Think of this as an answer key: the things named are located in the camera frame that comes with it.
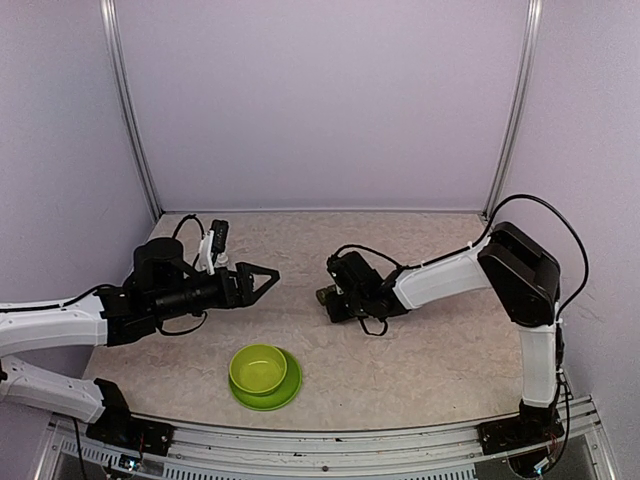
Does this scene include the right aluminium frame post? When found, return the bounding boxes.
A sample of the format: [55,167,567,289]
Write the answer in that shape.
[483,0,543,219]

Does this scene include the aluminium frame post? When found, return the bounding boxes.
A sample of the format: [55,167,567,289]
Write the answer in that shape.
[99,0,164,223]
[483,0,543,219]

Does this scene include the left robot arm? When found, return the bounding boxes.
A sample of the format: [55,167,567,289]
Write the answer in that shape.
[1,237,280,445]

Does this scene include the green bowl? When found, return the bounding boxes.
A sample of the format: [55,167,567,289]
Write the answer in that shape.
[229,344,288,396]

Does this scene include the white pill bottle with code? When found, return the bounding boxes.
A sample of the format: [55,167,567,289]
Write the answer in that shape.
[214,252,229,268]

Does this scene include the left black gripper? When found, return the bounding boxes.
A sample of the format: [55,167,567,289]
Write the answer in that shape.
[151,262,280,322]

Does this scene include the green plate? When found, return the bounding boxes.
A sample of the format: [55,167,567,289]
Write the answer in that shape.
[228,348,303,411]

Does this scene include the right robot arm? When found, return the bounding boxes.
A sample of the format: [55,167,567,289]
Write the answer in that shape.
[246,223,560,444]

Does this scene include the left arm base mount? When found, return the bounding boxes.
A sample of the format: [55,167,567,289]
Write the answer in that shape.
[86,417,174,457]

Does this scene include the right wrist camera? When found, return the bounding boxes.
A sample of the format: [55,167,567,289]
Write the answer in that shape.
[327,252,359,292]

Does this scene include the left aluminium frame post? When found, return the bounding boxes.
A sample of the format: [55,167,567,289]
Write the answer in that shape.
[99,0,164,223]

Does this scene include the aluminium front rail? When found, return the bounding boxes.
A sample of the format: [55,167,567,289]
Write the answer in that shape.
[34,394,616,480]

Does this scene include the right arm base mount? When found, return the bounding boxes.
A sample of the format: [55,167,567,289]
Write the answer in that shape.
[477,416,564,455]

